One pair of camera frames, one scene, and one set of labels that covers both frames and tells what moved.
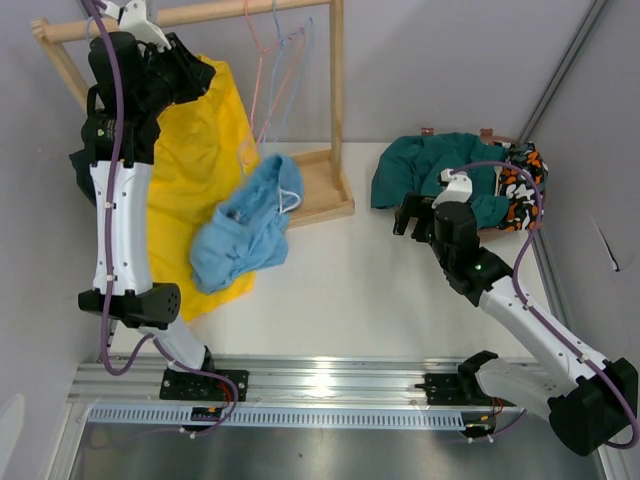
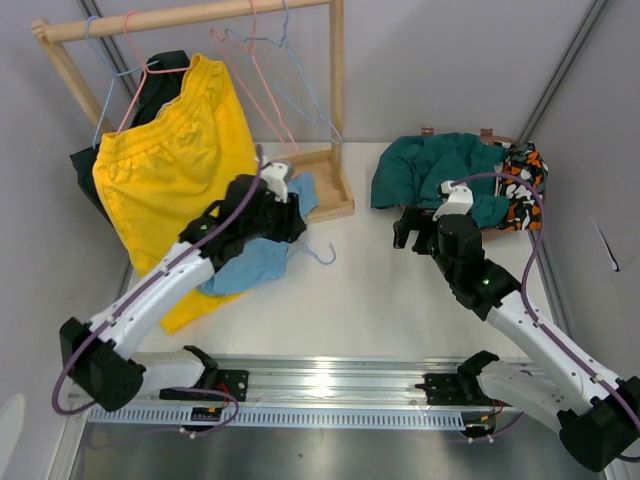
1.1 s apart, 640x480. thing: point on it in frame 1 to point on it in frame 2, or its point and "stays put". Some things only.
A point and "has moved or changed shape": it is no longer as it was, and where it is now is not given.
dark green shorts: x=411 y=165 stays put
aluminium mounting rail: x=272 y=381 stays put
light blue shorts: x=249 y=232 has moved or changed shape
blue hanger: x=274 y=80 to x=286 y=45
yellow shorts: x=199 y=148 stays put
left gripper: x=197 y=75 to x=292 y=225
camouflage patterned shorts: x=522 y=178 stays put
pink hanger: x=263 y=51 to x=250 y=51
